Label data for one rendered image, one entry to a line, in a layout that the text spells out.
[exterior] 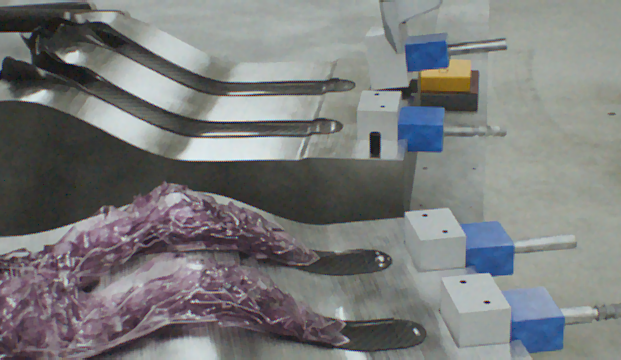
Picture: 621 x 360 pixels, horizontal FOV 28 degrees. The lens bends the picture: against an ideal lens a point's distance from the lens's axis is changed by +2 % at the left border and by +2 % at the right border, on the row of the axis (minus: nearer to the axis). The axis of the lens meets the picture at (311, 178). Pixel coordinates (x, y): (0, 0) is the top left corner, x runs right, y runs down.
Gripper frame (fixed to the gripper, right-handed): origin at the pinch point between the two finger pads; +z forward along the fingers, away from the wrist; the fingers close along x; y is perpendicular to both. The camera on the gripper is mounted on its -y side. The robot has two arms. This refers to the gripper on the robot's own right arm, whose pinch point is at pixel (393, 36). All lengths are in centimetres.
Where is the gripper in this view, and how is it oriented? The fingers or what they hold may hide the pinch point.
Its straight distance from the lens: 120.4
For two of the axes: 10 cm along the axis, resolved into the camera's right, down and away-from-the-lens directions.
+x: 1.5, -2.9, 9.5
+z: 1.5, 9.5, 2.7
